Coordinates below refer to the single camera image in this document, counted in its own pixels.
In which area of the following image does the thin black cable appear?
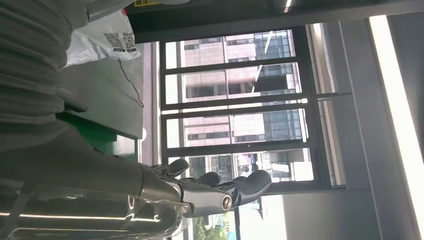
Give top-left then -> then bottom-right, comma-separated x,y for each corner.
117,59 -> 145,109

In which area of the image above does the ceiling light strip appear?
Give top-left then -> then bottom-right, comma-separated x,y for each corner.
368,14 -> 424,231

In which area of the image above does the black window frame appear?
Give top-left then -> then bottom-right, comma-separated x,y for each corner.
158,24 -> 353,195

